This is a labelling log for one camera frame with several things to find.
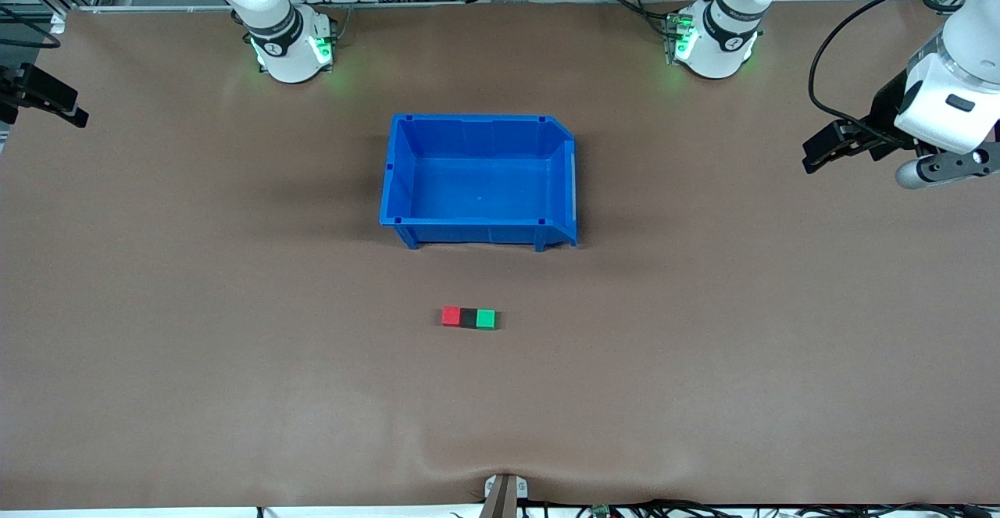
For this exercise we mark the metal table edge bracket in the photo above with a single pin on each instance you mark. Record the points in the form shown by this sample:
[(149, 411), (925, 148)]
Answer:
[(504, 494)]

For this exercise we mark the black cube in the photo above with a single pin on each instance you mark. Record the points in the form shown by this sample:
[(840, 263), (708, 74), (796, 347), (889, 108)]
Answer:
[(469, 318)]

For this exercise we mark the green cube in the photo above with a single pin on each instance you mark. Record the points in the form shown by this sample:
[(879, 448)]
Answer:
[(486, 319)]

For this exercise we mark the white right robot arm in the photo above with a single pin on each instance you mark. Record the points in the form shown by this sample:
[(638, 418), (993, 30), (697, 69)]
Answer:
[(273, 33)]

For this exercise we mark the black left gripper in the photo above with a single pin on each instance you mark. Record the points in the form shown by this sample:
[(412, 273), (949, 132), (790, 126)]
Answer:
[(885, 114)]

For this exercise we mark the brown table mat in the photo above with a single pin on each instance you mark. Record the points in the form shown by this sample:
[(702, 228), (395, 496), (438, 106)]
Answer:
[(500, 409)]

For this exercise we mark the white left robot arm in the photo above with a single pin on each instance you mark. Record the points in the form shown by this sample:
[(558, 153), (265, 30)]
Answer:
[(961, 49)]

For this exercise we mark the red cube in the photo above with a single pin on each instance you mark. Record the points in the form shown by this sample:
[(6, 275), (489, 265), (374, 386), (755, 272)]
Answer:
[(451, 316)]

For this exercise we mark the small green connector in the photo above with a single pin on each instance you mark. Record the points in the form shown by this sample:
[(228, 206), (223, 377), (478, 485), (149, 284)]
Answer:
[(600, 510)]

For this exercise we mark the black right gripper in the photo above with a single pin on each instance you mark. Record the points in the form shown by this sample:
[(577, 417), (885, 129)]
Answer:
[(35, 91)]

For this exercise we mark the blue plastic bin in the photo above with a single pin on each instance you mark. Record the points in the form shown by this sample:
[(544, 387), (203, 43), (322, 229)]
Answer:
[(484, 182)]

